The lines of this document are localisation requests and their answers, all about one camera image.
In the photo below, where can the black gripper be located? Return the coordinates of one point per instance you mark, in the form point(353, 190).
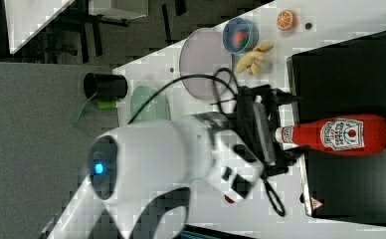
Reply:
point(257, 118)

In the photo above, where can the red ketchup bottle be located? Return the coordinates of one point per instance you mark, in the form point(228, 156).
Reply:
point(354, 135)

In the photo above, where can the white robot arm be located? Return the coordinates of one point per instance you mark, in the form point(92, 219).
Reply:
point(140, 174)

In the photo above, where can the yellow toy banana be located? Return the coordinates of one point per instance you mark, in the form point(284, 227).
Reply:
point(255, 59)

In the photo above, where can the red toy strawberry in bowl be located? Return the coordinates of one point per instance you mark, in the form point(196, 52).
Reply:
point(241, 38)

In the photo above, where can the blue bowl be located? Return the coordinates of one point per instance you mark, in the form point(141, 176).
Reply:
point(235, 25)

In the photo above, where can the grey round plate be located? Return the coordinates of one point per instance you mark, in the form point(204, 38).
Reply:
point(202, 53)

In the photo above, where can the orange slice toy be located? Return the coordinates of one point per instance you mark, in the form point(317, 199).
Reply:
point(286, 20)

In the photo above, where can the black cylinder cup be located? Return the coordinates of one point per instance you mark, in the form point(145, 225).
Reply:
point(105, 87)

